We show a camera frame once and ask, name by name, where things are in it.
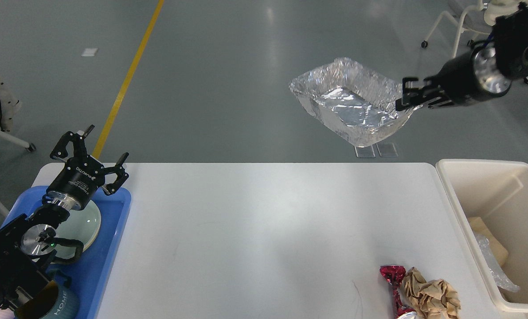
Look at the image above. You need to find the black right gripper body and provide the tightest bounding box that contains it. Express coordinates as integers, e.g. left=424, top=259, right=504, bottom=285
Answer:
left=432, top=47, right=512, bottom=106

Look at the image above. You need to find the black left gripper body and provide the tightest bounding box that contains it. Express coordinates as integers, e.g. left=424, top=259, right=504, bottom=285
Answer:
left=47, top=159, right=105, bottom=210

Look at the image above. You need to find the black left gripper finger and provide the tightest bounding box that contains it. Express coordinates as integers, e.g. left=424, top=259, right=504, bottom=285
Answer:
left=99, top=153, right=129, bottom=196
left=51, top=125, right=96, bottom=166

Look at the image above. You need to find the light green plate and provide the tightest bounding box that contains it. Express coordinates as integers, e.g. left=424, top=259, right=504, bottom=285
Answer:
left=55, top=201, right=102, bottom=234

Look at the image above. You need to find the aluminium foil tray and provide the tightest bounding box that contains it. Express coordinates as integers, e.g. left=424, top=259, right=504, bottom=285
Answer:
left=289, top=57, right=417, bottom=148

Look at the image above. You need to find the dark green mug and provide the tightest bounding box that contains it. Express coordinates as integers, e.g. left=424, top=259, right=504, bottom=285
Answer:
left=14, top=277, right=81, bottom=319

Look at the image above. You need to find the large brown paper bag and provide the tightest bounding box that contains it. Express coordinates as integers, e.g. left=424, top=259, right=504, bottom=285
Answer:
left=468, top=217, right=509, bottom=267

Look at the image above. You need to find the pink ribbed mug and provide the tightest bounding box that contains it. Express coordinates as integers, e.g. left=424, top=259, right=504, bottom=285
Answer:
left=0, top=309, right=16, bottom=319

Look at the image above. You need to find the red white crushed can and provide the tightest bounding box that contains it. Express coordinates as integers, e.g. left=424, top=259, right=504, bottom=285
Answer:
left=379, top=265, right=418, bottom=319

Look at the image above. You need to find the brown paper ball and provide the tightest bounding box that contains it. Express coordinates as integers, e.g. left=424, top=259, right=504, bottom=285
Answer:
left=402, top=267, right=461, bottom=319

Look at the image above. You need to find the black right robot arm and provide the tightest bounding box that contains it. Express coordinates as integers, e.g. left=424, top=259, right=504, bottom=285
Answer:
left=395, top=2, right=528, bottom=111

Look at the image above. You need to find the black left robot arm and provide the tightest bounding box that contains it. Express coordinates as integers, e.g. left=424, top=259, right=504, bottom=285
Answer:
left=0, top=125, right=129, bottom=319

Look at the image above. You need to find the pink plate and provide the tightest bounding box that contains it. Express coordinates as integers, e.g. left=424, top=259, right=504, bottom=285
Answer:
left=47, top=232, right=98, bottom=259

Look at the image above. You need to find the right floor outlet plate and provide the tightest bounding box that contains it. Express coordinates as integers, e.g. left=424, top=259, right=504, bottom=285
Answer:
left=376, top=143, right=399, bottom=158

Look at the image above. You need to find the floor outlet plate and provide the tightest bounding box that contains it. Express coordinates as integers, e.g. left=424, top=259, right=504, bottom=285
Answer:
left=355, top=145, right=376, bottom=158
left=376, top=143, right=399, bottom=158

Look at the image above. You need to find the white chair on casters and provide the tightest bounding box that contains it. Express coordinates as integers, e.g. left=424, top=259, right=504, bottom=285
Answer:
left=420, top=0, right=519, bottom=58

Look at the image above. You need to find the left floor outlet plate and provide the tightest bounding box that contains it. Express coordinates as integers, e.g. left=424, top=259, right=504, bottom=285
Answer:
left=355, top=145, right=376, bottom=158

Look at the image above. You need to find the blue plastic tray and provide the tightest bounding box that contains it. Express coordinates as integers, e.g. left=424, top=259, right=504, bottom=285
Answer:
left=12, top=188, right=131, bottom=319

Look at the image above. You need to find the beige plastic bin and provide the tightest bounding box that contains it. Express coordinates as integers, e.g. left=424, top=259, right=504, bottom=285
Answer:
left=436, top=159, right=528, bottom=319

